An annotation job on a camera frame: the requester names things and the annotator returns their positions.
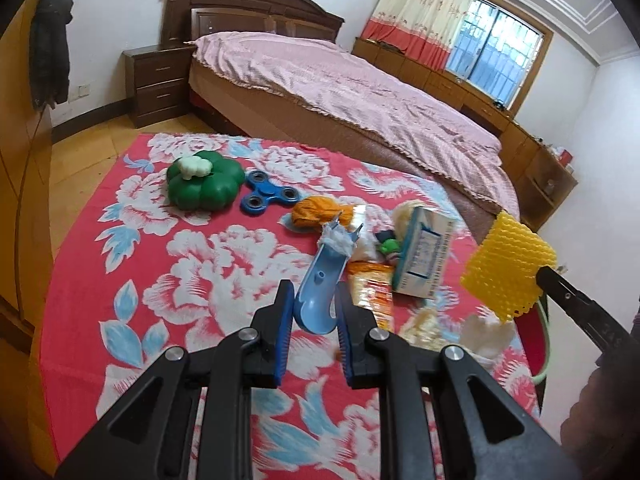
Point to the pink striped blanket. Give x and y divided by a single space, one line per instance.
350 95

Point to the cream crumpled tissue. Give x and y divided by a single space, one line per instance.
425 327

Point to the window with wooden frame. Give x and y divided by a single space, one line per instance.
495 50

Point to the yellow foam fruit net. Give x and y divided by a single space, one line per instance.
505 265

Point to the dark hanging jacket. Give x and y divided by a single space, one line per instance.
50 45

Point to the white crumpled tissue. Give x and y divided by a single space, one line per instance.
485 335

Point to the dark wooden headboard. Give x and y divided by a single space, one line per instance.
240 10

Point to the red floral cloth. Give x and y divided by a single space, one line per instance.
200 280

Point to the cream and red curtain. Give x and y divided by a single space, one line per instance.
420 10

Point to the orange crumpled wrapper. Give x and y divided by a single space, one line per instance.
315 210

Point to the wooden bed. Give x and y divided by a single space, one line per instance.
350 125

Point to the white cotton wad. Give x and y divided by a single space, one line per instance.
337 240

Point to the orange snack packet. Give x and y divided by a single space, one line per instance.
372 292

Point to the small green toy figure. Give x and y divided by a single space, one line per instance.
389 247

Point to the dark wooden nightstand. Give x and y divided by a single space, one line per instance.
157 85

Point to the wooden wardrobe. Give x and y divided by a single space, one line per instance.
25 200

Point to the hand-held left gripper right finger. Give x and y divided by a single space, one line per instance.
346 340

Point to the red cup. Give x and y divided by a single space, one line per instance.
565 157

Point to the long wooden cabinet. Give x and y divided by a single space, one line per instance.
535 160

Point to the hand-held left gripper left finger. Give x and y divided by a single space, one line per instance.
282 330

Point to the red basin with green rim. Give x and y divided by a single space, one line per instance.
532 360

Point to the green pumpkin-shaped toy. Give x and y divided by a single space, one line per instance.
202 190

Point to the cream crumpled paper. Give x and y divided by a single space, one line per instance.
402 217

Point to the white wall outlet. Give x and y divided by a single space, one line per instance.
84 91

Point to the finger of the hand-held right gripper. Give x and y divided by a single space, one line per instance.
580 300

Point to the blue and white cardboard box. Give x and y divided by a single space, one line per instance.
422 255

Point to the blue fidget spinner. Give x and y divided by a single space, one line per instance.
267 192

